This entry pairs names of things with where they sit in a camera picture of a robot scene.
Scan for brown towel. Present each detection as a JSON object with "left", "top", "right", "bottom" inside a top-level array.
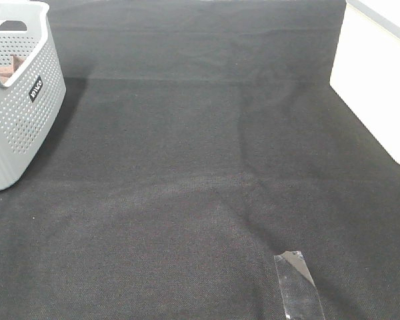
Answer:
[{"left": 0, "top": 55, "right": 25, "bottom": 83}]

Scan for black table cloth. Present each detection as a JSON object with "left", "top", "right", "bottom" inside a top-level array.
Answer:
[{"left": 0, "top": 1, "right": 400, "bottom": 319}]

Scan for clear tape strip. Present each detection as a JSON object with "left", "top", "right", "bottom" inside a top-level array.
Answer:
[{"left": 273, "top": 251, "right": 325, "bottom": 320}]

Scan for grey perforated laundry basket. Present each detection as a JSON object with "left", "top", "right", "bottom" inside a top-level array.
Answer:
[{"left": 0, "top": 1, "right": 66, "bottom": 191}]

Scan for white plastic basket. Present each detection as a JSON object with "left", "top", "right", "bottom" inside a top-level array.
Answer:
[{"left": 329, "top": 1, "right": 400, "bottom": 165}]

